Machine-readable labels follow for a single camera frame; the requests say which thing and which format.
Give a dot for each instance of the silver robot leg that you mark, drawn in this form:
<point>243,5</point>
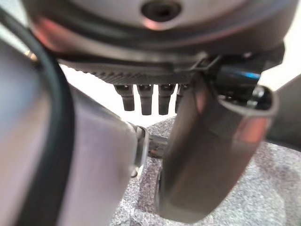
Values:
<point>98,150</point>

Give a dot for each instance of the dark grey furniture panel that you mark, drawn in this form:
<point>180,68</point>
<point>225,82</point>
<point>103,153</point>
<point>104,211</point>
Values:
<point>288,113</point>

